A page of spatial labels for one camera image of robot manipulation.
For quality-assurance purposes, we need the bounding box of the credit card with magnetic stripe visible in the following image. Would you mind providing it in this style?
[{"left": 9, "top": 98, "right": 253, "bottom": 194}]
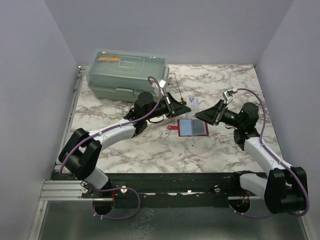
[{"left": 192, "top": 119, "right": 207, "bottom": 136}]

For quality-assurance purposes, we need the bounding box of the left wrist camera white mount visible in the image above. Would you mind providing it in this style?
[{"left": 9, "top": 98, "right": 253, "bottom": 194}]
[{"left": 151, "top": 79, "right": 167, "bottom": 98}]

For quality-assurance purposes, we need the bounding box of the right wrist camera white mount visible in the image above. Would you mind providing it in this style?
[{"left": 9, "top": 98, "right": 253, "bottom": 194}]
[{"left": 222, "top": 88, "right": 238, "bottom": 105}]

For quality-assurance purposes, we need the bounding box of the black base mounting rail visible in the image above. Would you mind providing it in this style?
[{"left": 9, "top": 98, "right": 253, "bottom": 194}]
[{"left": 51, "top": 172, "right": 254, "bottom": 214}]

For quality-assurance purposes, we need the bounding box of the yellow black T-handle hex key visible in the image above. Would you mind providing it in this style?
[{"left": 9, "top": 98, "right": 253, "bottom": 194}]
[{"left": 173, "top": 72, "right": 187, "bottom": 105}]

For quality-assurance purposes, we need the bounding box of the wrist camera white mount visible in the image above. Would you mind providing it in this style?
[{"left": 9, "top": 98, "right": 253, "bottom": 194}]
[
  {"left": 222, "top": 88, "right": 238, "bottom": 105},
  {"left": 151, "top": 79, "right": 167, "bottom": 98}
]

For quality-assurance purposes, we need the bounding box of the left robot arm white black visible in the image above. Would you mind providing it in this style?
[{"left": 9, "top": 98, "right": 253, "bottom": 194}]
[{"left": 58, "top": 92, "right": 191, "bottom": 198}]

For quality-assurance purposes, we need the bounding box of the silver diamond VIP card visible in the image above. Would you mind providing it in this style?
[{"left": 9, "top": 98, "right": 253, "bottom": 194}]
[{"left": 186, "top": 97, "right": 199, "bottom": 118}]

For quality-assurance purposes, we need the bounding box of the green plastic toolbox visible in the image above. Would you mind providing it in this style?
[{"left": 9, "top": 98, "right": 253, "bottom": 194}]
[{"left": 85, "top": 49, "right": 170, "bottom": 102}]

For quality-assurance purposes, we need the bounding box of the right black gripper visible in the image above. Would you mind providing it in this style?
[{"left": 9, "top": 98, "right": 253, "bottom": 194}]
[{"left": 196, "top": 99, "right": 244, "bottom": 129}]

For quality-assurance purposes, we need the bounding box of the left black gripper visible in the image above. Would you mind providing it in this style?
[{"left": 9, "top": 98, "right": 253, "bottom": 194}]
[{"left": 145, "top": 92, "right": 191, "bottom": 121}]

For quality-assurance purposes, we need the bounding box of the white rectangular plastic tray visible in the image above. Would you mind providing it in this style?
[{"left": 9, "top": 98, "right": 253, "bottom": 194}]
[{"left": 145, "top": 118, "right": 174, "bottom": 131}]

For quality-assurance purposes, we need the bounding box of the orange tool inside toolbox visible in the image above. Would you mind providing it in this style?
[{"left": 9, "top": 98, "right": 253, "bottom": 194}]
[{"left": 97, "top": 56, "right": 121, "bottom": 62}]

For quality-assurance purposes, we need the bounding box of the red leather card holder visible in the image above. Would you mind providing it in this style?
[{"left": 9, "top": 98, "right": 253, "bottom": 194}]
[{"left": 167, "top": 119, "right": 209, "bottom": 137}]

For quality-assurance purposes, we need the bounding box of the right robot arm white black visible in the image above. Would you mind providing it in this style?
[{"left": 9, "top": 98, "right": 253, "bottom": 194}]
[{"left": 195, "top": 99, "right": 310, "bottom": 214}]

